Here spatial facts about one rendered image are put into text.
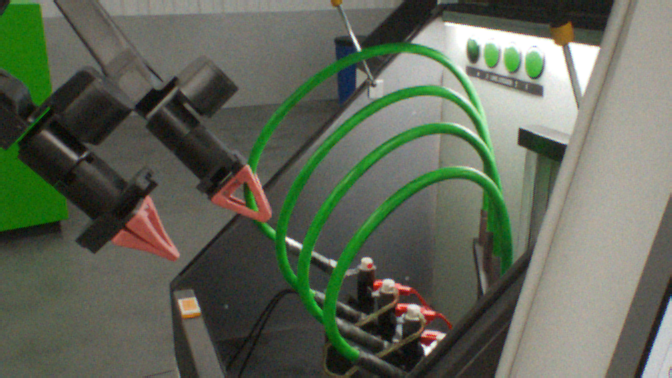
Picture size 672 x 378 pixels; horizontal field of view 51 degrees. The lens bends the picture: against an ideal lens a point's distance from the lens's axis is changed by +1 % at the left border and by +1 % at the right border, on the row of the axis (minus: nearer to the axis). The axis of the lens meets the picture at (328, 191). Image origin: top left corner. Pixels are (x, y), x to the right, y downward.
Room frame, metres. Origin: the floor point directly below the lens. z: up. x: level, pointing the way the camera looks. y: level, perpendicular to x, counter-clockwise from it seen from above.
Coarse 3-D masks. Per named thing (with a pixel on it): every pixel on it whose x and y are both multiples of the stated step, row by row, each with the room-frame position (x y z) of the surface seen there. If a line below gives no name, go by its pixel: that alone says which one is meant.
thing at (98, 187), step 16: (96, 160) 0.75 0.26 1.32; (80, 176) 0.72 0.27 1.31; (96, 176) 0.73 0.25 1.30; (112, 176) 0.74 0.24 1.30; (144, 176) 0.75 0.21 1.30; (64, 192) 0.73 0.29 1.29; (80, 192) 0.72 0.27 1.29; (96, 192) 0.73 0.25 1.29; (112, 192) 0.73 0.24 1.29; (128, 192) 0.72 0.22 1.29; (80, 208) 0.73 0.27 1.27; (96, 208) 0.72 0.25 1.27; (112, 208) 0.72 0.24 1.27; (128, 208) 0.75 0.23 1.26; (96, 224) 0.72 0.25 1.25; (80, 240) 0.72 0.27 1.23
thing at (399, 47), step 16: (368, 48) 0.96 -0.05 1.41; (384, 48) 0.97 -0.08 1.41; (400, 48) 0.97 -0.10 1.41; (416, 48) 0.98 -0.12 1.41; (336, 64) 0.95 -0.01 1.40; (352, 64) 0.95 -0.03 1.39; (448, 64) 1.00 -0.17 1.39; (320, 80) 0.94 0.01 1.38; (464, 80) 1.01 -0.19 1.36; (304, 96) 0.93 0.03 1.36; (288, 112) 0.92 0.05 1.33; (480, 112) 1.01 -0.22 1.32; (272, 128) 0.92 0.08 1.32; (256, 144) 0.91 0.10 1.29; (256, 160) 0.91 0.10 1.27; (256, 208) 0.91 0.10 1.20; (256, 224) 0.91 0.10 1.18; (272, 240) 0.92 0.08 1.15
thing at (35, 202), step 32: (0, 32) 3.76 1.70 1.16; (32, 32) 3.84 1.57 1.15; (0, 64) 3.74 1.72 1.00; (32, 64) 3.83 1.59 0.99; (32, 96) 3.82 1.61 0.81; (0, 160) 3.70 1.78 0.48; (0, 192) 3.69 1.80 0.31; (32, 192) 3.78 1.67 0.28; (0, 224) 3.68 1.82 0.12; (32, 224) 3.77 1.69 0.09
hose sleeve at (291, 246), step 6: (288, 240) 0.92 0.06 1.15; (288, 246) 0.92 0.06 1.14; (294, 246) 0.92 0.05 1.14; (300, 246) 0.93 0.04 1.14; (294, 252) 0.92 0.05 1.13; (312, 252) 0.93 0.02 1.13; (312, 258) 0.93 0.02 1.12; (318, 258) 0.93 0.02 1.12; (324, 258) 0.94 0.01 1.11; (312, 264) 0.93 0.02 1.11; (318, 264) 0.93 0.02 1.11; (324, 264) 0.94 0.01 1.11
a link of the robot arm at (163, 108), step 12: (168, 96) 0.94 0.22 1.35; (180, 96) 0.92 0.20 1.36; (156, 108) 0.93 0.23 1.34; (168, 108) 0.91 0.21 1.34; (180, 108) 0.92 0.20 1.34; (156, 120) 0.90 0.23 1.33; (168, 120) 0.90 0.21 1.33; (180, 120) 0.91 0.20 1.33; (192, 120) 0.92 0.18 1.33; (156, 132) 0.91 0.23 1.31; (168, 132) 0.90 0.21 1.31; (180, 132) 0.90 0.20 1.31; (168, 144) 0.91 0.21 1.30
